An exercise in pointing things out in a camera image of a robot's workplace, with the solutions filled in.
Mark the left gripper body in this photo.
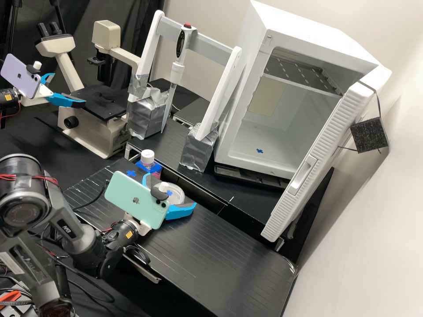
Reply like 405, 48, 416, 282
20, 82, 54, 107

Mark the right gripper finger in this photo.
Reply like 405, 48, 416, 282
164, 201, 197, 221
141, 173, 163, 189

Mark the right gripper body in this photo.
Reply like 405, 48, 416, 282
123, 212, 151, 237

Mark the petri dish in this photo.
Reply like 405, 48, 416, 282
161, 182, 189, 207

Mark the incubator door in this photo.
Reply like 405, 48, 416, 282
260, 67, 393, 243

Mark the white incubator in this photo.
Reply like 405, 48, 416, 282
213, 0, 392, 181

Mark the blue bottle holder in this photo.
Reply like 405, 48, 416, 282
135, 160, 163, 180

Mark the small bottle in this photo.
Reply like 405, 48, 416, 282
140, 149, 156, 173

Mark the black platform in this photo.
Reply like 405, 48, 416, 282
171, 97, 214, 129
63, 158, 298, 317
125, 116, 334, 262

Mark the cream microscope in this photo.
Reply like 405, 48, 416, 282
35, 19, 141, 160

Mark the white pipette stand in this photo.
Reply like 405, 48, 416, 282
126, 10, 244, 173

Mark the pipette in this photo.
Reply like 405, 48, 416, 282
161, 22, 198, 133

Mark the right wrist camera phone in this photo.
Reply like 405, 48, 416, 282
104, 170, 171, 229

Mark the wrist camera phone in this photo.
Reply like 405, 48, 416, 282
104, 170, 171, 229
0, 54, 43, 100

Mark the left wrist camera phone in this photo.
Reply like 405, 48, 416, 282
0, 54, 43, 100

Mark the black cable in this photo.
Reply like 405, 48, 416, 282
70, 193, 110, 212

